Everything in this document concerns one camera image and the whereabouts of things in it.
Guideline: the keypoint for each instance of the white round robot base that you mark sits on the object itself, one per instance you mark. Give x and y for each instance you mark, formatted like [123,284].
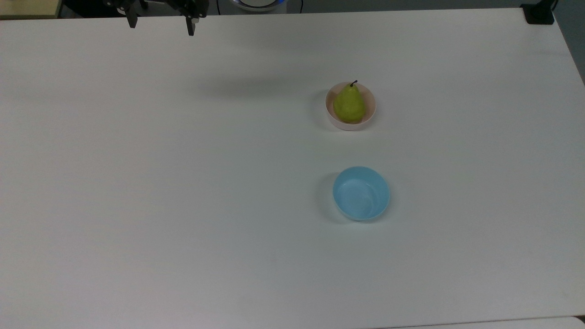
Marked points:
[258,3]

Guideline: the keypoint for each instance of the beige wooden furniture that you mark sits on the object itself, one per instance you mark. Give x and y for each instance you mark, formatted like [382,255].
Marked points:
[27,7]

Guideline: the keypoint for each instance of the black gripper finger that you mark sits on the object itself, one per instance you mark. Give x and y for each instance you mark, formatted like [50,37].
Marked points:
[132,19]
[190,25]

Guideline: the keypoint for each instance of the green pear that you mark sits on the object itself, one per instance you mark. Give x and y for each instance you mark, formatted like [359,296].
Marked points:
[349,104]

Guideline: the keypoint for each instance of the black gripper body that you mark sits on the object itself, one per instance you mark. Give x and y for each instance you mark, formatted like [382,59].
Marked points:
[160,3]

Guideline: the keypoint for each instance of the black table clamp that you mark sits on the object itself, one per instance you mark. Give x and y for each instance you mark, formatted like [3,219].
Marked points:
[539,13]

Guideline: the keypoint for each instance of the pink bowl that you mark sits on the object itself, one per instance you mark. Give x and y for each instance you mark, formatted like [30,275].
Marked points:
[338,119]

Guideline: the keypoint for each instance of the light blue bowl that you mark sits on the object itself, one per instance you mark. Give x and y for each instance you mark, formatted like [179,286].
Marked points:
[361,193]

